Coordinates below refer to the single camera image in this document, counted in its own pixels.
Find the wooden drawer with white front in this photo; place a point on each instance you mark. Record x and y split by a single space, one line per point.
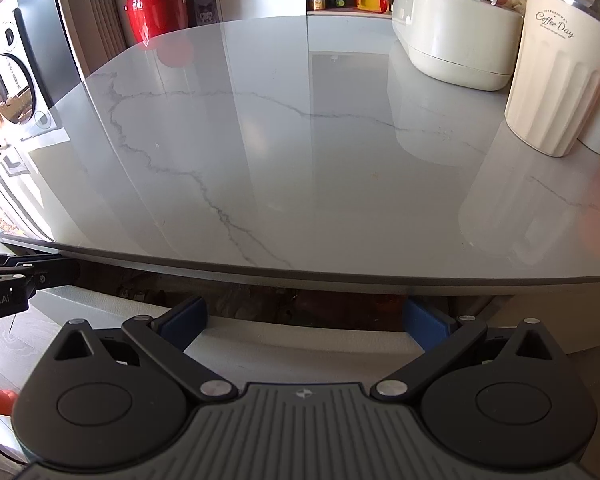
290 332

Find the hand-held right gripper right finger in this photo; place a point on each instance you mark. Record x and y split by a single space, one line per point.
425 322

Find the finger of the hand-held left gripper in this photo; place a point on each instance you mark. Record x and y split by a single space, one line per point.
55 272
5 260

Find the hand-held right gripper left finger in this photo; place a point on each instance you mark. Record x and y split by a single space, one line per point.
184 319

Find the cream ribbed canister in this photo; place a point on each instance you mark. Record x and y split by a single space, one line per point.
555 75

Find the white washing machine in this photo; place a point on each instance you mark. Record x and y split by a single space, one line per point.
15 80

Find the red pedal bin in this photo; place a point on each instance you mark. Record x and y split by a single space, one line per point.
152 2

